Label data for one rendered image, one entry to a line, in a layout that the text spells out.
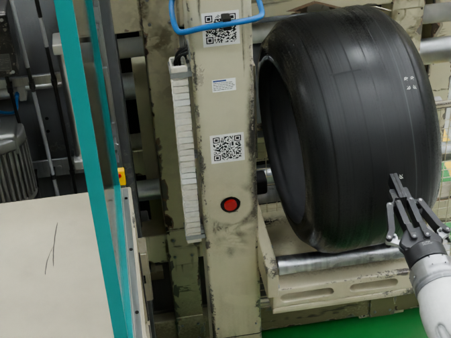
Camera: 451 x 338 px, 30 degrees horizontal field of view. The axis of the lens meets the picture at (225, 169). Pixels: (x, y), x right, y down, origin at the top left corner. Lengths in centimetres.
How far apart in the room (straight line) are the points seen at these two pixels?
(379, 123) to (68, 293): 71
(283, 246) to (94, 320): 90
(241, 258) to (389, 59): 62
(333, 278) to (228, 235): 27
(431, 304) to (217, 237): 67
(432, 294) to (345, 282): 56
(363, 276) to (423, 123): 46
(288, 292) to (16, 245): 72
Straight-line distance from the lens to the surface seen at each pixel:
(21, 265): 156
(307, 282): 204
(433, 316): 150
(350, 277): 205
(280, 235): 226
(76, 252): 155
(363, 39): 181
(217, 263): 206
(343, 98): 173
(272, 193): 222
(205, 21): 170
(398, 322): 317
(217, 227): 199
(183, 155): 186
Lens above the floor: 227
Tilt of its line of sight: 36 degrees down
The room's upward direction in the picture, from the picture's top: 3 degrees counter-clockwise
